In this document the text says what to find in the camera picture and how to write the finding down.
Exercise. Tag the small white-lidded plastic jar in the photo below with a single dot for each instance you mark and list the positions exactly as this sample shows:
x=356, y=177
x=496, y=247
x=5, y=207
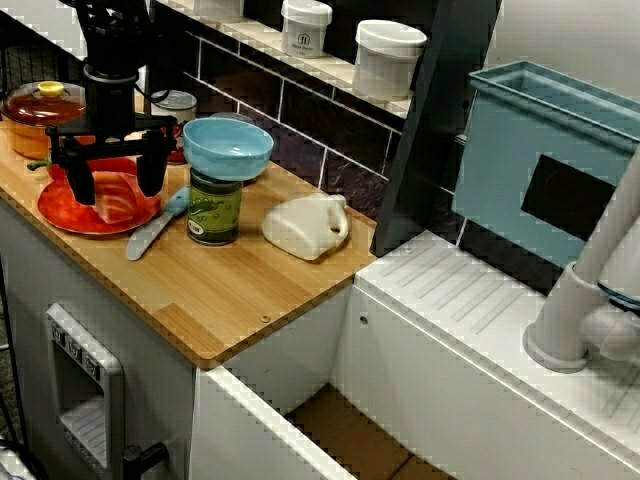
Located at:
x=305, y=30

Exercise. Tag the salmon sushi piece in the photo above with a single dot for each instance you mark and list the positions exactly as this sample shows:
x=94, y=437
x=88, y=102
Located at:
x=115, y=200

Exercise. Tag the brown cardboard sheet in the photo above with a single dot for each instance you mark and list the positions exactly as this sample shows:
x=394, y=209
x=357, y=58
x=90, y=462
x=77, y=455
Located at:
x=350, y=440

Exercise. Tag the red toy pepper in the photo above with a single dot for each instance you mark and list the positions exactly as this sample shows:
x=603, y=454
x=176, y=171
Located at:
x=112, y=165

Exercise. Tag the tomato print can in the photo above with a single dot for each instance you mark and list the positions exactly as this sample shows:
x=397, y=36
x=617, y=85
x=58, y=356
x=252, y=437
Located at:
x=182, y=102

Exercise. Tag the white toy kitchen cabinet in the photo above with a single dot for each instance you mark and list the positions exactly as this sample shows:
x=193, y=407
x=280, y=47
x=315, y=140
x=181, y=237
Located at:
x=150, y=380

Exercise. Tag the grey blue plastic bin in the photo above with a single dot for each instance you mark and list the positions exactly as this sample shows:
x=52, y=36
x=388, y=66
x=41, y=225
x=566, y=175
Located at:
x=500, y=165

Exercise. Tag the light blue bowl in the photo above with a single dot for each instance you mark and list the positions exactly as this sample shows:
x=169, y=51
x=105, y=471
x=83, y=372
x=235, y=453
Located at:
x=225, y=150

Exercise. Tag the dark grey upright panel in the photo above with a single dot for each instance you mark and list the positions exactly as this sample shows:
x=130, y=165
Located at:
x=430, y=175

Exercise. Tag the grey toy faucet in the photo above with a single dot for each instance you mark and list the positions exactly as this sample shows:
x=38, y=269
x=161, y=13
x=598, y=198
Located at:
x=565, y=310

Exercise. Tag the dark tiled backsplash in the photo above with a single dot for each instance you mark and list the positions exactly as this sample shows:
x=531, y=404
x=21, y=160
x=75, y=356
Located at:
x=300, y=115

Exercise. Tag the orange toy pot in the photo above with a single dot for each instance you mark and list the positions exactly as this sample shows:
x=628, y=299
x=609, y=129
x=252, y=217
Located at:
x=30, y=142

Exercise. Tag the white toy sink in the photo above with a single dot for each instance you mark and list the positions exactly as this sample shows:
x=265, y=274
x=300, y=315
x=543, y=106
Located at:
x=425, y=375

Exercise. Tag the green peas can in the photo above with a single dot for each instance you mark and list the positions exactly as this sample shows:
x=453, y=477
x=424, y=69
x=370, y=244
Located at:
x=215, y=215

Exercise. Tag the white toy jug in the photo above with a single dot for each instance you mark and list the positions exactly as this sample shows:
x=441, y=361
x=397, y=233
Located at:
x=300, y=225

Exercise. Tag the red orange plate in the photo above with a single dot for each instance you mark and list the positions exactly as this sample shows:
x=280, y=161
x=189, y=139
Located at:
x=55, y=212

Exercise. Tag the large white-lidded plastic jar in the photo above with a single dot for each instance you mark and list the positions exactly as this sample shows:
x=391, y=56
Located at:
x=385, y=65

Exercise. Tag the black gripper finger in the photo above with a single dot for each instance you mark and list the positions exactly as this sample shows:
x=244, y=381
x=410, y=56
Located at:
x=82, y=182
x=152, y=170

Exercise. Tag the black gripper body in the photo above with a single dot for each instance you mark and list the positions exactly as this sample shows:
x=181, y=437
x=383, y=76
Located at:
x=110, y=100

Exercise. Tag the cream shelf board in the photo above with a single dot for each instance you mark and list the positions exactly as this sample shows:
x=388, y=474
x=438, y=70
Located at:
x=340, y=72

